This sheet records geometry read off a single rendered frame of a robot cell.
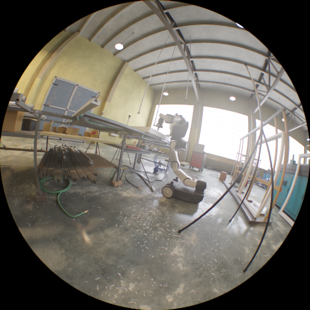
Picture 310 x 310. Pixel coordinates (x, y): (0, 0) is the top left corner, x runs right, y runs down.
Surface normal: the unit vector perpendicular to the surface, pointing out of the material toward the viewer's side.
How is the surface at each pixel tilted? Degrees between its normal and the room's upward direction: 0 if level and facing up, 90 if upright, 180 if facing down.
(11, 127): 90
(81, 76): 90
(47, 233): 0
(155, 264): 0
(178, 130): 98
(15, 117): 90
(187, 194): 90
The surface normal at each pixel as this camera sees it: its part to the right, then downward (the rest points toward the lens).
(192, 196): -0.12, 0.06
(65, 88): 0.84, 0.23
